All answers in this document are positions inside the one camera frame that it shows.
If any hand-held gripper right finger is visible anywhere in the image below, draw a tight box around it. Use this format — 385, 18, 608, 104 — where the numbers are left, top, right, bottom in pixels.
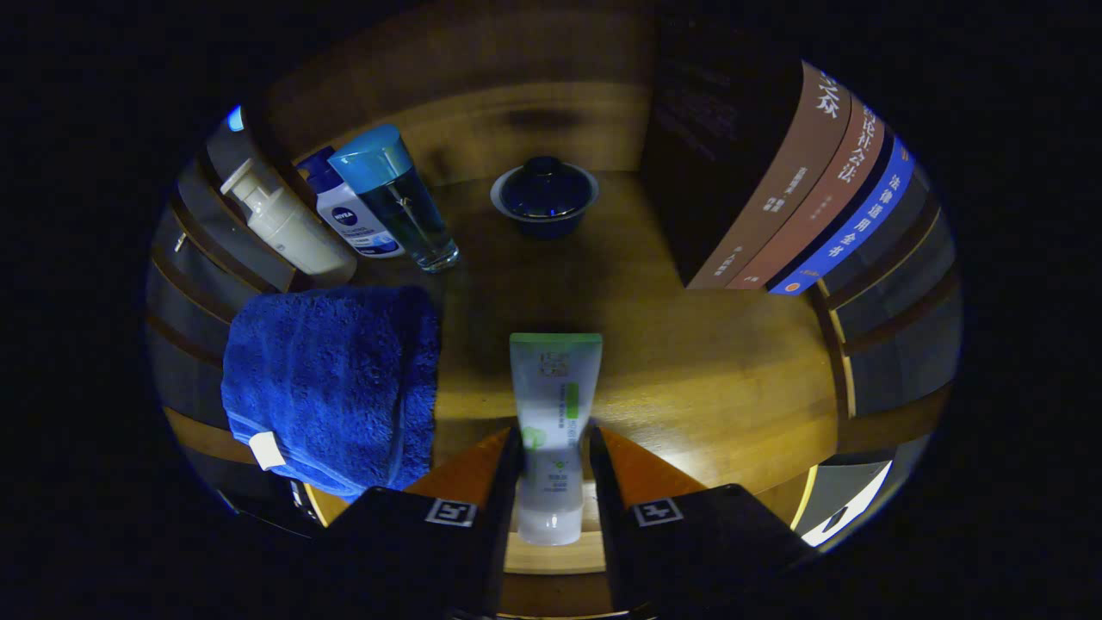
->
588, 426, 814, 614

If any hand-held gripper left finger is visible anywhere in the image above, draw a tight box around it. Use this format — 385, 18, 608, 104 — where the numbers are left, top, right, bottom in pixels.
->
310, 426, 524, 617

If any white tube with green end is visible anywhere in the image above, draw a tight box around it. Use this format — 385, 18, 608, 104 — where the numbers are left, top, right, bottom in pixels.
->
509, 332, 604, 547

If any wooden countertop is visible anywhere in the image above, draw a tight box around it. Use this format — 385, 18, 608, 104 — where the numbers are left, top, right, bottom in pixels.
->
306, 168, 840, 576

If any wooden cabinet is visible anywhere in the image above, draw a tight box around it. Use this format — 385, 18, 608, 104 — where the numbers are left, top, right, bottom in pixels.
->
146, 0, 962, 617

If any folded blue towel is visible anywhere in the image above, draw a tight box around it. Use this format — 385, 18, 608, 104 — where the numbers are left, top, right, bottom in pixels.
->
220, 286, 442, 502

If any dark blue lidded cup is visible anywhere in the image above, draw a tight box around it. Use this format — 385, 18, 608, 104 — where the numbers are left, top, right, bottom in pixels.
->
490, 155, 600, 240

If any clear bottle teal cap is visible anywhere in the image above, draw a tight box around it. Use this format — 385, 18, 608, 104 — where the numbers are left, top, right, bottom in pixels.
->
328, 124, 461, 274

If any white lotion bottle blue cap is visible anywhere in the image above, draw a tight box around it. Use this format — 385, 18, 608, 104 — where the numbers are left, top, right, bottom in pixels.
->
297, 146, 406, 259

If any cream pump bottle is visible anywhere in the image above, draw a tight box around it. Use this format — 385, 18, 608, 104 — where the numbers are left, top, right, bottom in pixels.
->
220, 158, 357, 281

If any dark brown book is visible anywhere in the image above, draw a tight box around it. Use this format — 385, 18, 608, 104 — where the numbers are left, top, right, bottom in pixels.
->
641, 17, 853, 290

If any blue book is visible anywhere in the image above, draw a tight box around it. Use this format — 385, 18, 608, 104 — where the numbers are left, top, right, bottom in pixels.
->
769, 136, 915, 296

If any reddish brown book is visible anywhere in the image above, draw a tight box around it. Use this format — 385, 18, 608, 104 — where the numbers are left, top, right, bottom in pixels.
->
727, 99, 888, 290

